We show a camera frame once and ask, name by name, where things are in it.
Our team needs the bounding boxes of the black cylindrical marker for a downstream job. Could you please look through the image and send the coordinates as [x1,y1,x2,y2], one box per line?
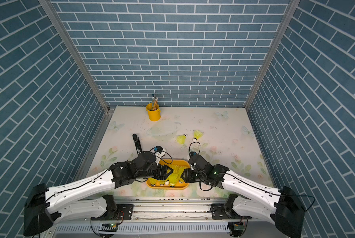
[132,134,142,154]

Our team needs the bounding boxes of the yellow pen cup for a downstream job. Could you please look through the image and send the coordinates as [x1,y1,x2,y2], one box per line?
[146,103,161,122]

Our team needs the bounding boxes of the left metal corner post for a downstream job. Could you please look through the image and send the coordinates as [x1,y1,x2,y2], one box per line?
[39,0,110,112]

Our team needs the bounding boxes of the circuit board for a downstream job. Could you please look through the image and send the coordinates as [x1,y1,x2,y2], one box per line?
[99,223,118,233]
[234,222,246,231]

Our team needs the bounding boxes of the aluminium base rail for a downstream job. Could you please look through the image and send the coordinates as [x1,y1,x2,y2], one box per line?
[45,194,293,225]

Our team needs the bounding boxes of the yellow plastic storage box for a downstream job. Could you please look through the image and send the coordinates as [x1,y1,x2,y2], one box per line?
[146,159,190,189]

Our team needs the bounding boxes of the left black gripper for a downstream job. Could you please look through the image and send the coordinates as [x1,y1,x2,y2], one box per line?
[135,163,175,180]

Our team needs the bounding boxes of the right metal corner post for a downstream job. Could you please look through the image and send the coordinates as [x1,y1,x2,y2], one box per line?
[244,0,300,111]

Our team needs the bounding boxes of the white vent grille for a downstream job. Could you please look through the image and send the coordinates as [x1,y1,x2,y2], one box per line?
[55,222,230,235]

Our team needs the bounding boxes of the pencils in cup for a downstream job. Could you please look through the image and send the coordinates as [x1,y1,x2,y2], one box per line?
[150,94,158,111]

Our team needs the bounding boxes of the metal corner post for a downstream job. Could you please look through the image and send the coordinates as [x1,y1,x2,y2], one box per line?
[39,0,110,112]
[244,0,300,111]

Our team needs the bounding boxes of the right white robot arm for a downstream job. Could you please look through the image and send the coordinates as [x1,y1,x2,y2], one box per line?
[182,152,308,238]

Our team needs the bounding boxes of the right circuit board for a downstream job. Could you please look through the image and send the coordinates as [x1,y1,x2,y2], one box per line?
[234,222,246,231]

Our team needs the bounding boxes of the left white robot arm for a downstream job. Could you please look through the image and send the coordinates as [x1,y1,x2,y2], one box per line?
[23,151,173,237]

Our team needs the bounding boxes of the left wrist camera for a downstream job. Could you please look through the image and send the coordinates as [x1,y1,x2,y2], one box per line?
[152,146,165,164]

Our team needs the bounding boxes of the left circuit board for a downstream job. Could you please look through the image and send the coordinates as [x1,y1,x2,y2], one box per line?
[99,223,118,233]

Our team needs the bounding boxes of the yellow shuttlecock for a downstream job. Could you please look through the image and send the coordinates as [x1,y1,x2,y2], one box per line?
[168,165,184,187]
[192,130,204,142]
[176,134,187,145]

